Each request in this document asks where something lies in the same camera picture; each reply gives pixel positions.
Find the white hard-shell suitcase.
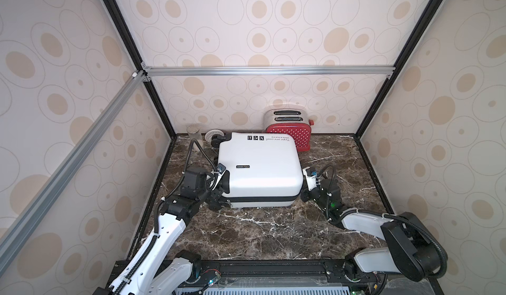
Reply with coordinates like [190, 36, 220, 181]
[212, 132, 303, 208]

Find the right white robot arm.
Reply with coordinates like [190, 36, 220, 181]
[300, 165, 448, 282]

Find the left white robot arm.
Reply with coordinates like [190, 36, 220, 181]
[95, 163, 227, 294]

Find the white perforated bowl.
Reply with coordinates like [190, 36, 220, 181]
[204, 129, 225, 143]

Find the clear glass jar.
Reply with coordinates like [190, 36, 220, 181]
[187, 124, 204, 146]

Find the red polka-dot toaster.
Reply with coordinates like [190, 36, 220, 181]
[263, 109, 314, 152]

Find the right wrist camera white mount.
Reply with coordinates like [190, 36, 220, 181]
[303, 167, 320, 192]

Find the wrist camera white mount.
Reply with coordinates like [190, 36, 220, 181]
[303, 167, 320, 192]
[212, 163, 227, 187]

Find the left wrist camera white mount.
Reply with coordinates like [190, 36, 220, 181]
[212, 163, 227, 187]

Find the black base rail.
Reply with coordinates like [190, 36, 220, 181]
[106, 258, 444, 295]

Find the silver aluminium rail back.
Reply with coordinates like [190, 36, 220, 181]
[145, 65, 395, 77]

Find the silver aluminium rail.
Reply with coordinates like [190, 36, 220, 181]
[1, 71, 145, 275]
[145, 65, 395, 77]

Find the silver aluminium rail left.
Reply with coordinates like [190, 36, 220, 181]
[1, 71, 145, 275]

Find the black corner frame post left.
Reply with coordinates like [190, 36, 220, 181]
[102, 0, 177, 139]

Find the black corner frame post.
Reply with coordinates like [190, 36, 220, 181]
[355, 0, 444, 141]
[102, 0, 177, 139]

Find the black corner frame post right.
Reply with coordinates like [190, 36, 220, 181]
[355, 0, 444, 141]

